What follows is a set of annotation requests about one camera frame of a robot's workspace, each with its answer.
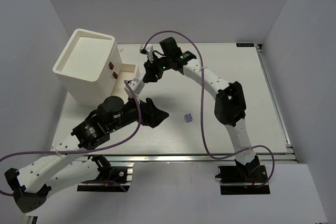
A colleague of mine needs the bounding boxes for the purple 2x2 lego brick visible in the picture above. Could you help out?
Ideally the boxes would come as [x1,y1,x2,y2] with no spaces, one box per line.
[184,113,193,123]

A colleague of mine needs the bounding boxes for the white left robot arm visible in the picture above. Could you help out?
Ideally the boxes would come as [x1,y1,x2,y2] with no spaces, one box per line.
[4,96,169,213]

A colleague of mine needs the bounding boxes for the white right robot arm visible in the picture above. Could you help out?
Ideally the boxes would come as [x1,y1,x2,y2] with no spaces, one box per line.
[140,37,260,182]

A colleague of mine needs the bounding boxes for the white drawer cabinet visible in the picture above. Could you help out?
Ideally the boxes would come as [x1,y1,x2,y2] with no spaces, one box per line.
[52,29,122,107]

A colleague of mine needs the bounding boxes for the blue label sticker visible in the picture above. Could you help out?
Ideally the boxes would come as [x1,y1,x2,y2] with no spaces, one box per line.
[236,42,255,47]

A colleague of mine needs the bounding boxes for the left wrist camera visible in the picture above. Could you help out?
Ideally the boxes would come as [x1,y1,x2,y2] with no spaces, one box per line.
[124,78,145,99]

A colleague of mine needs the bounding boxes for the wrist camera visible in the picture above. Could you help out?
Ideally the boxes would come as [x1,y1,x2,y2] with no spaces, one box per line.
[124,78,145,99]
[140,44,154,63]

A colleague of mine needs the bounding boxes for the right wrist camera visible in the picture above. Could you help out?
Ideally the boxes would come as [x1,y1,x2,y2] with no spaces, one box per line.
[140,44,154,63]

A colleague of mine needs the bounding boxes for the aluminium table edge rail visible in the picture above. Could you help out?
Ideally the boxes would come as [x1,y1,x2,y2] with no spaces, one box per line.
[48,153,297,163]

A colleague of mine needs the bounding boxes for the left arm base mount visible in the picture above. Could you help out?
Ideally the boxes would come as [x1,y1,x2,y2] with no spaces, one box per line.
[77,155,131,193]

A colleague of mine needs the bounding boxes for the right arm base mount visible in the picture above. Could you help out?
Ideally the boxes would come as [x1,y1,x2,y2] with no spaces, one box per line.
[215,165,270,195]

